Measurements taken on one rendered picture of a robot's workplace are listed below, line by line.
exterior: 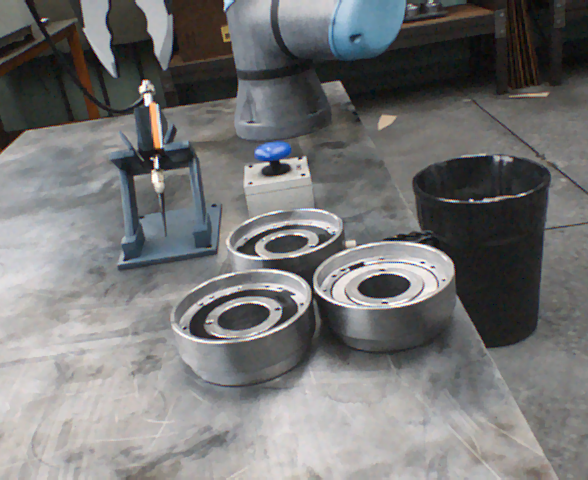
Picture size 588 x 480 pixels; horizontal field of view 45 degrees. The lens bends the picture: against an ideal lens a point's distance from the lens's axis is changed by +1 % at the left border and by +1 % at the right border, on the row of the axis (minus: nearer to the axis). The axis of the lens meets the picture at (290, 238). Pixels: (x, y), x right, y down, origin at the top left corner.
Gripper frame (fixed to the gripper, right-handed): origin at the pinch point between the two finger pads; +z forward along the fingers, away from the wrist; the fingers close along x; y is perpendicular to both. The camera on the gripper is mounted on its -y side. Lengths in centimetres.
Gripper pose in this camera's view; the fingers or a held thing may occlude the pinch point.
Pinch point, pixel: (136, 62)
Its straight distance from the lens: 74.6
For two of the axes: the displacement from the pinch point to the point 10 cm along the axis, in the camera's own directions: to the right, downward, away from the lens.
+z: 1.4, 9.0, 4.1
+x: -9.9, 1.5, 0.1
